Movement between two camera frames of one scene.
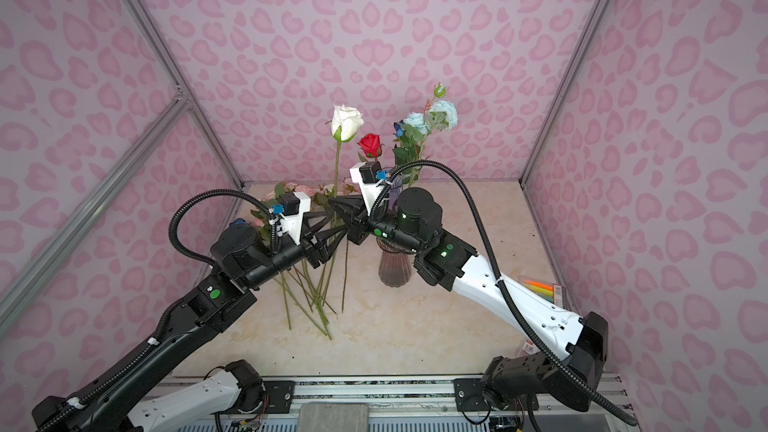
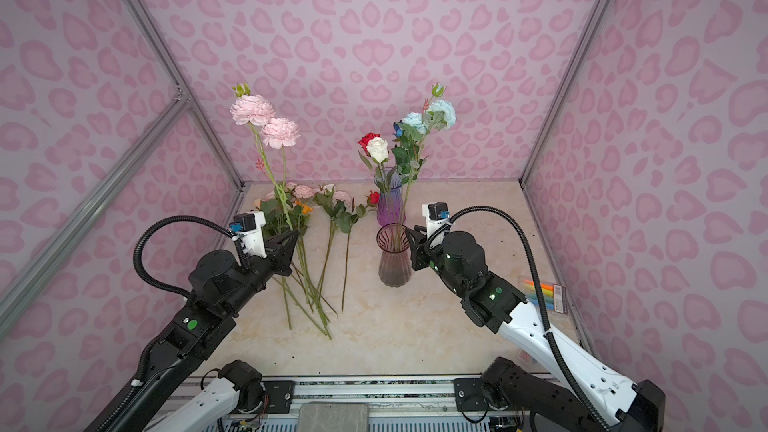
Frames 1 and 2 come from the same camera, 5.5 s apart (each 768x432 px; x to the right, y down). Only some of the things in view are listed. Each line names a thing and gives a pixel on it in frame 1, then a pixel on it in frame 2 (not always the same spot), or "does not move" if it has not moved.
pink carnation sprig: [285, 188] to [253, 110]
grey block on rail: [333, 417] does not move
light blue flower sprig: [413, 131] does not move
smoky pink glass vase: [394, 266] does not move
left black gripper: [319, 249] to [280, 256]
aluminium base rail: [429, 404] does not move
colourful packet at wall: [551, 292] does not move
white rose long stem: [346, 122] to [378, 150]
